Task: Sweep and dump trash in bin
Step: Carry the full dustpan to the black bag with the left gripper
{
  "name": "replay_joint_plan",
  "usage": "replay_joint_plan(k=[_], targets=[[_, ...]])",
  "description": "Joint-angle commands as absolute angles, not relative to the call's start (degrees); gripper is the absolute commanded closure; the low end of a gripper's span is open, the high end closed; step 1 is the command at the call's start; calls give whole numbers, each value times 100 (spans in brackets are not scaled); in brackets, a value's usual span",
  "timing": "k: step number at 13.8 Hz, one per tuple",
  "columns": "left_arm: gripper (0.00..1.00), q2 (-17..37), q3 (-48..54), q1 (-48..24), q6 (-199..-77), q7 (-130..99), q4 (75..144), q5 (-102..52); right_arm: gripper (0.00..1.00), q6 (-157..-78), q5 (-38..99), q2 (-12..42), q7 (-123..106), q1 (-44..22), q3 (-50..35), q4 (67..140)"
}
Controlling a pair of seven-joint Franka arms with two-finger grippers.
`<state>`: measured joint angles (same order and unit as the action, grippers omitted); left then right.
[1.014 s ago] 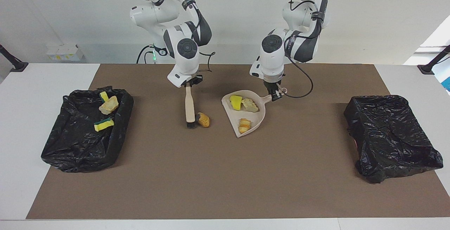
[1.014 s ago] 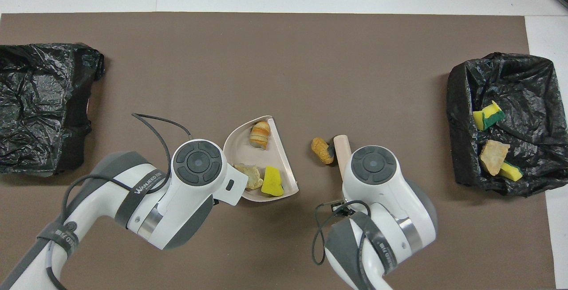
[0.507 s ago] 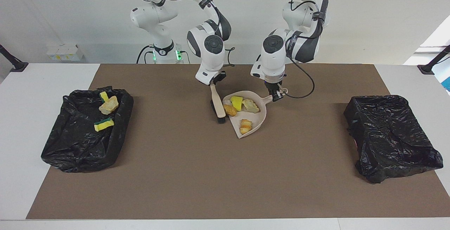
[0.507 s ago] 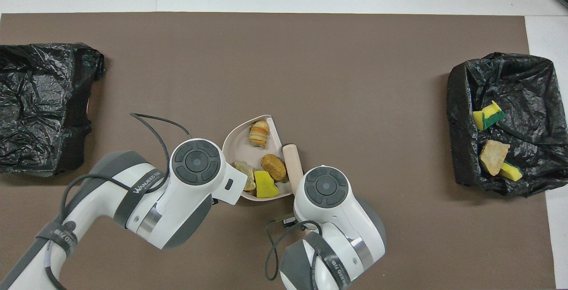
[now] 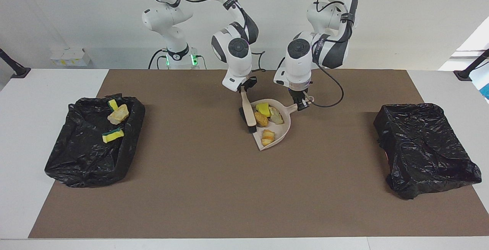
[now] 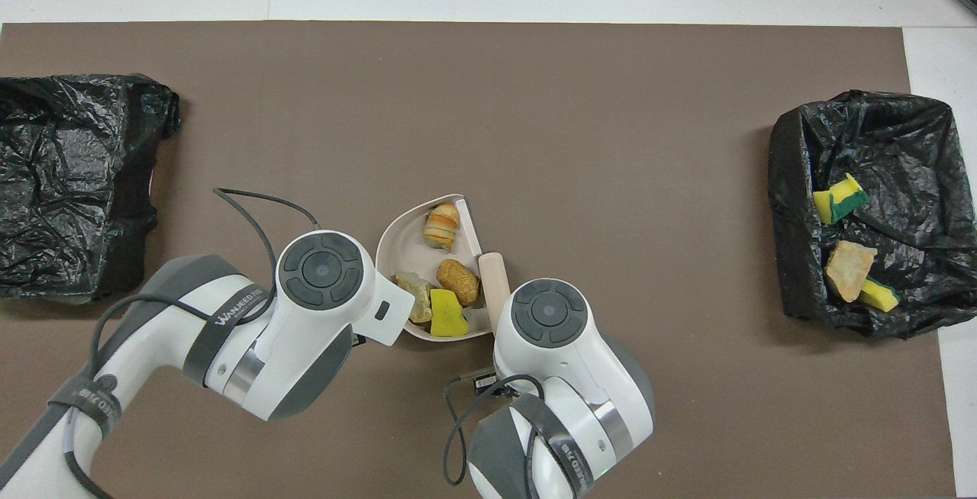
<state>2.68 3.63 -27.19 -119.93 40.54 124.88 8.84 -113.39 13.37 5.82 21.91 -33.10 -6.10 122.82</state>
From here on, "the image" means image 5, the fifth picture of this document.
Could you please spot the pale yellow lump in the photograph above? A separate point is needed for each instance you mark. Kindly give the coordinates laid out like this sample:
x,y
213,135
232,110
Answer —
x,y
276,116

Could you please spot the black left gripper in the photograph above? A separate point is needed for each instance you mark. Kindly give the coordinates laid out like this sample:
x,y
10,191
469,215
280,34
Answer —
x,y
299,93

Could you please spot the pale rock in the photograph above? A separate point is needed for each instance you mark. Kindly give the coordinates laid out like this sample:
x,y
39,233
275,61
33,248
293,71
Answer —
x,y
119,115

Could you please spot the black clamp stand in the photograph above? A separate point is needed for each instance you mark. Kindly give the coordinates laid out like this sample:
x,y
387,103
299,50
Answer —
x,y
464,75
19,71

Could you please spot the blue background object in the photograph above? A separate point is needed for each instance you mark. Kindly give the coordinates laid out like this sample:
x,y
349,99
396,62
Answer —
x,y
486,89

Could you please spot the pale bread chunk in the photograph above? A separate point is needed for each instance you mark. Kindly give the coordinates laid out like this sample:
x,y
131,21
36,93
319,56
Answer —
x,y
267,137

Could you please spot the beige plastic dustpan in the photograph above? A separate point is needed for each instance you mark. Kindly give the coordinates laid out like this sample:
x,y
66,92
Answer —
x,y
282,135

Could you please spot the brown bread roll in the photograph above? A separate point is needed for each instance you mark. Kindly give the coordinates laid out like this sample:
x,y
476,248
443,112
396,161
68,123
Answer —
x,y
261,119

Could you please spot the brown table mat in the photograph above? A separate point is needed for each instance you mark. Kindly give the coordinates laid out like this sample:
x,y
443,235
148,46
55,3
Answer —
x,y
229,211

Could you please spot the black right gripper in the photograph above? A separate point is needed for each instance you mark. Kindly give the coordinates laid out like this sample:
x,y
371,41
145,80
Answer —
x,y
249,83

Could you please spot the all yellow sponge piece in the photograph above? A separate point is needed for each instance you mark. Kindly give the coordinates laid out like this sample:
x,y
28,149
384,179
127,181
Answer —
x,y
263,109

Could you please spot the white background box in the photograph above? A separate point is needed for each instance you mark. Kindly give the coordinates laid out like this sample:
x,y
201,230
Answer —
x,y
70,57

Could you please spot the black bag lined trash bin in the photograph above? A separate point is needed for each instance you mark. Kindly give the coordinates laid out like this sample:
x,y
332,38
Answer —
x,y
84,158
424,150

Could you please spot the beige hand brush black bristles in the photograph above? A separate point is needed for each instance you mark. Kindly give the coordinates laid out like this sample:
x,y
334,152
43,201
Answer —
x,y
249,116

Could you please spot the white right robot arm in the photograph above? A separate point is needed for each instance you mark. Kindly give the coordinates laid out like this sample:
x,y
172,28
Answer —
x,y
237,51

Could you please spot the green yellow sponge piece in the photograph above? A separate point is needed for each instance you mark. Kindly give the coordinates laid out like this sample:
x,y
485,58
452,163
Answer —
x,y
112,104
113,136

